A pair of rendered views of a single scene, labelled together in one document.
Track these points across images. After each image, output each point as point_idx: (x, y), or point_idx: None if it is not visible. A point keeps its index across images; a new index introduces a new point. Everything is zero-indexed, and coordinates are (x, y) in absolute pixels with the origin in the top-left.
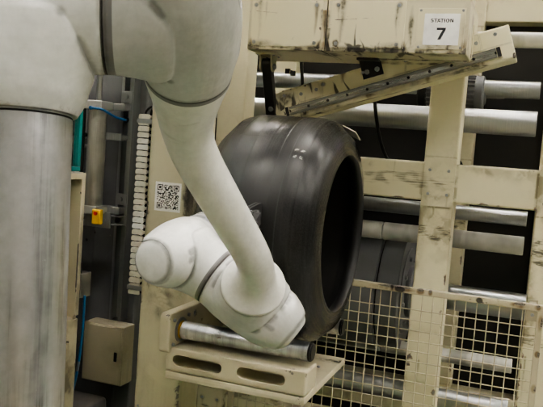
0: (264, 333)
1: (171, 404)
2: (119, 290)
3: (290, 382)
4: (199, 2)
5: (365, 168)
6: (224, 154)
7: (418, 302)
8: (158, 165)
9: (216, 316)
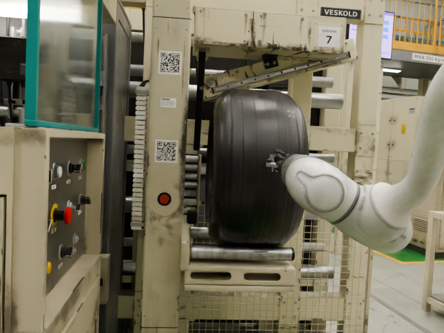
0: (399, 241)
1: (174, 310)
2: None
3: (285, 277)
4: None
5: None
6: (234, 115)
7: None
8: (157, 126)
9: (353, 233)
